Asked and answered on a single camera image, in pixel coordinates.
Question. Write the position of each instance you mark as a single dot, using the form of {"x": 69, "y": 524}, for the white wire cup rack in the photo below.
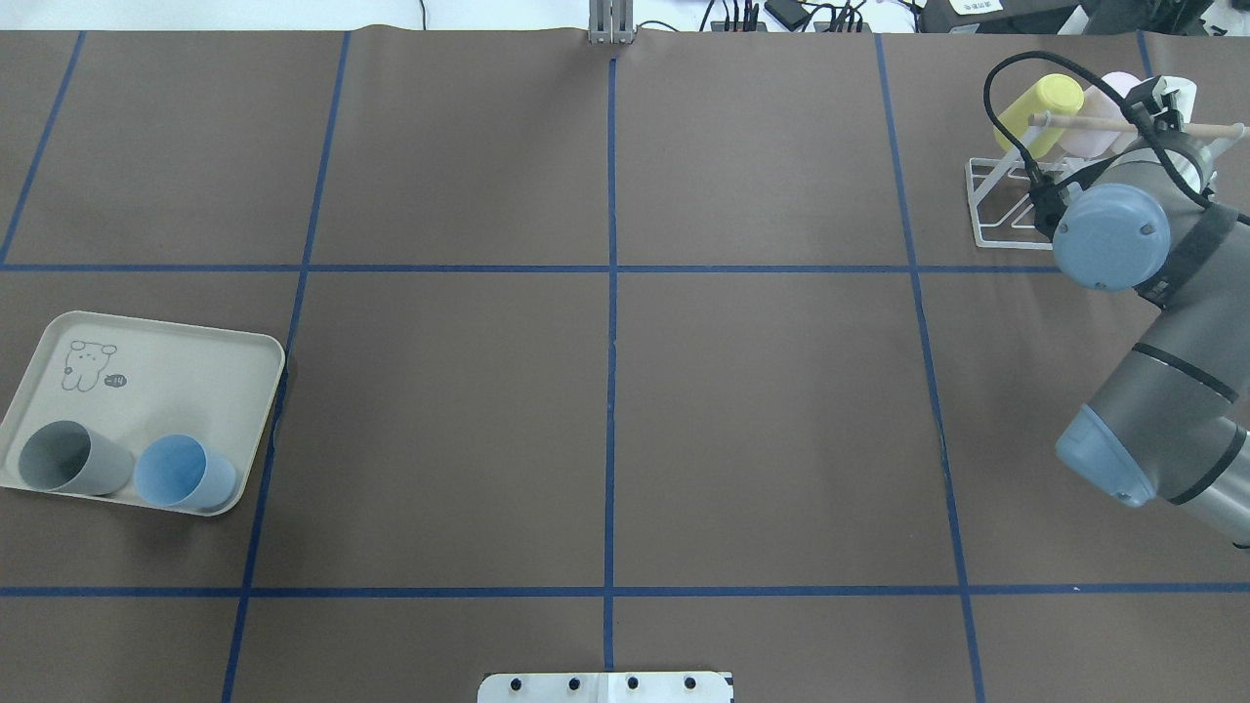
{"x": 1016, "y": 201}

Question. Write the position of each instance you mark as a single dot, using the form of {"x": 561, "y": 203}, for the yellow plastic cup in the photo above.
{"x": 1055, "y": 93}

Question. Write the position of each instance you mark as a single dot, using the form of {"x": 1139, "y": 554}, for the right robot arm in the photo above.
{"x": 1160, "y": 427}

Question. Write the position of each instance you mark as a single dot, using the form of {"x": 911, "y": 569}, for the white plastic cup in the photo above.
{"x": 1176, "y": 97}

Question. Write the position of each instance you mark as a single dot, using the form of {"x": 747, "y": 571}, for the grey plastic cup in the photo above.
{"x": 67, "y": 457}

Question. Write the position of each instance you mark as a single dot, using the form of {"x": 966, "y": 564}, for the black power adapter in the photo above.
{"x": 789, "y": 14}

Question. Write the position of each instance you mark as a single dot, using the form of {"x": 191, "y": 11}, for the brown table mat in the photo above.
{"x": 673, "y": 355}

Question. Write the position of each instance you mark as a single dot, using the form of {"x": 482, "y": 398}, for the blue plastic cup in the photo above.
{"x": 177, "y": 471}

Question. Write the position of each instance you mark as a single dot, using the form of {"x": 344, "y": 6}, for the cream serving tray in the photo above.
{"x": 135, "y": 380}

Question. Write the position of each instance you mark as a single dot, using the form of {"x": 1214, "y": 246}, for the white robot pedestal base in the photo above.
{"x": 644, "y": 686}

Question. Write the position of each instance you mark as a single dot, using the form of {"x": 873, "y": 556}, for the aluminium frame post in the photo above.
{"x": 611, "y": 22}

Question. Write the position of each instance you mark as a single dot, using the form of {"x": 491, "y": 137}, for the pink plastic cup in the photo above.
{"x": 1091, "y": 143}

